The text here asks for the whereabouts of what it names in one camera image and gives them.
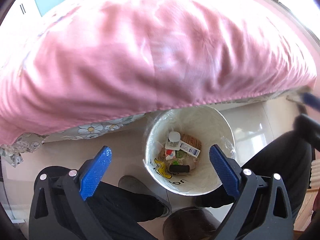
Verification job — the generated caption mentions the white wardrobe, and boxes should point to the white wardrobe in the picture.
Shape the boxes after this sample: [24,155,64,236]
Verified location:
[2,0,43,34]

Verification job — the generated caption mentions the white yogurt cup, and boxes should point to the white yogurt cup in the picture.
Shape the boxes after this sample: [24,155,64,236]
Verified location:
[168,131,181,148]

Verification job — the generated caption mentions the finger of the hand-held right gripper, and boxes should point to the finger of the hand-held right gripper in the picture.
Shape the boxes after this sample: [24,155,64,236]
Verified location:
[300,92,320,110]
[293,114,320,153]

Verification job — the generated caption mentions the white lined trash bin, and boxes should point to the white lined trash bin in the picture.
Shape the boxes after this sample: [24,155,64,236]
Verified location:
[142,106,236,197]

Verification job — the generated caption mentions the person's left leg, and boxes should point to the person's left leg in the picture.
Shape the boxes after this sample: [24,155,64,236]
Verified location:
[82,180,173,240]

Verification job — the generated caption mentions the person's leg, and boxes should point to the person's leg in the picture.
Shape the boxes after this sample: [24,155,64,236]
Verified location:
[195,130,313,220]
[82,180,173,240]

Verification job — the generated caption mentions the black cylinder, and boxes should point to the black cylinder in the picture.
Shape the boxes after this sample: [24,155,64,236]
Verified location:
[169,164,191,174]

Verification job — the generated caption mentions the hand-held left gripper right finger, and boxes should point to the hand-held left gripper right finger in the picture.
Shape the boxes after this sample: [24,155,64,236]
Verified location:
[209,144,294,240]

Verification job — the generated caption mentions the white blue milk carton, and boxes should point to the white blue milk carton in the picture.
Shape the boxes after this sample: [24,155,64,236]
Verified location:
[179,141,201,158]

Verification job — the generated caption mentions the grey shoe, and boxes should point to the grey shoe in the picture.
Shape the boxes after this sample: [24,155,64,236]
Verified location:
[118,175,173,218]

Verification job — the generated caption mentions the person's right leg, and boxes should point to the person's right leg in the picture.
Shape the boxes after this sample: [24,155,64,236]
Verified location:
[195,130,313,220]

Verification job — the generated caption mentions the small white printed box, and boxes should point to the small white printed box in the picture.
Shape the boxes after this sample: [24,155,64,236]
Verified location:
[164,148,176,161]

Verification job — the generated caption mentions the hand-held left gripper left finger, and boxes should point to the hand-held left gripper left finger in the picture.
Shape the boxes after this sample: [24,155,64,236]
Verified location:
[29,145,113,240]

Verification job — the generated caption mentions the brown stool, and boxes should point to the brown stool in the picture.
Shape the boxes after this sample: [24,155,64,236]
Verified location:
[162,206,222,240]

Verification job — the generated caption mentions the pink floral blanket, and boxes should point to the pink floral blanket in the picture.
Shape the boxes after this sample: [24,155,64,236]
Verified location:
[0,0,318,147]

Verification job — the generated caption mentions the brown printed paper bag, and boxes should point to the brown printed paper bag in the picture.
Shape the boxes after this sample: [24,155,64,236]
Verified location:
[160,134,203,173]

